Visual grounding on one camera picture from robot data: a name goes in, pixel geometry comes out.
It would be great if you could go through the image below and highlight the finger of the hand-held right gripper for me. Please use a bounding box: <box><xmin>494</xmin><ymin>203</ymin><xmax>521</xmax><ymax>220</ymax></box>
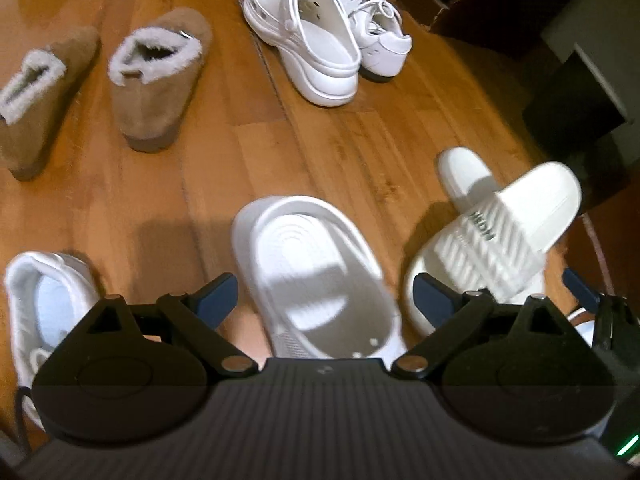
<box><xmin>562</xmin><ymin>267</ymin><xmax>601</xmax><ymax>313</ymax></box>

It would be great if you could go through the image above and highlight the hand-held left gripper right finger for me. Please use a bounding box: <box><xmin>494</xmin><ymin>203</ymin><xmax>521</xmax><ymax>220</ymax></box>
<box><xmin>390</xmin><ymin>272</ymin><xmax>576</xmax><ymax>380</ymax></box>

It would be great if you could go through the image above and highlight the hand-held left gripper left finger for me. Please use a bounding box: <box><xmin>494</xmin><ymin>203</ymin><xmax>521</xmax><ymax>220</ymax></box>
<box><xmin>74</xmin><ymin>272</ymin><xmax>261</xmax><ymax>376</ymax></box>

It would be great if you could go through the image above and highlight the white slide sandal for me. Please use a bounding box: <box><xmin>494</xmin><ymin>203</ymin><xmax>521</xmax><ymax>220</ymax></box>
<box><xmin>436</xmin><ymin>147</ymin><xmax>503</xmax><ymax>211</ymax></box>
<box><xmin>404</xmin><ymin>161</ymin><xmax>583</xmax><ymax>335</ymax></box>

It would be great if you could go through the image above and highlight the white clog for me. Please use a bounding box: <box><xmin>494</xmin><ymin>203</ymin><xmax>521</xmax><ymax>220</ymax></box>
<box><xmin>231</xmin><ymin>195</ymin><xmax>407</xmax><ymax>361</ymax></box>
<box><xmin>243</xmin><ymin>0</ymin><xmax>362</xmax><ymax>107</ymax></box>

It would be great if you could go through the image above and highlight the dark brown rug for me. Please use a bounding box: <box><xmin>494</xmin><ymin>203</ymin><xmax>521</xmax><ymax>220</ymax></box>
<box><xmin>582</xmin><ymin>205</ymin><xmax>640</xmax><ymax>301</ymax></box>

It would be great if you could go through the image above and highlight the black box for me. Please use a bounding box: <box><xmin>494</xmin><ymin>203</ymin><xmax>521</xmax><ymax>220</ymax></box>
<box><xmin>522</xmin><ymin>55</ymin><xmax>632</xmax><ymax>166</ymax></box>

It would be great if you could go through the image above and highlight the tan fur-lined boot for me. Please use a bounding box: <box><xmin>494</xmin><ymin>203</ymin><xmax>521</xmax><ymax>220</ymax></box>
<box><xmin>0</xmin><ymin>25</ymin><xmax>101</xmax><ymax>182</ymax></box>
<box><xmin>107</xmin><ymin>7</ymin><xmax>213</xmax><ymax>153</ymax></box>

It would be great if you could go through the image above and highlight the white box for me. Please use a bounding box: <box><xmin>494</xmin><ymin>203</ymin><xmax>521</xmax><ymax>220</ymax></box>
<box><xmin>540</xmin><ymin>0</ymin><xmax>640</xmax><ymax>126</ymax></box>

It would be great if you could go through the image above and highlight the black cable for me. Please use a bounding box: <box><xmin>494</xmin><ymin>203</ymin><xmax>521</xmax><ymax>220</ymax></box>
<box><xmin>14</xmin><ymin>385</ymin><xmax>38</xmax><ymax>451</ymax></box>

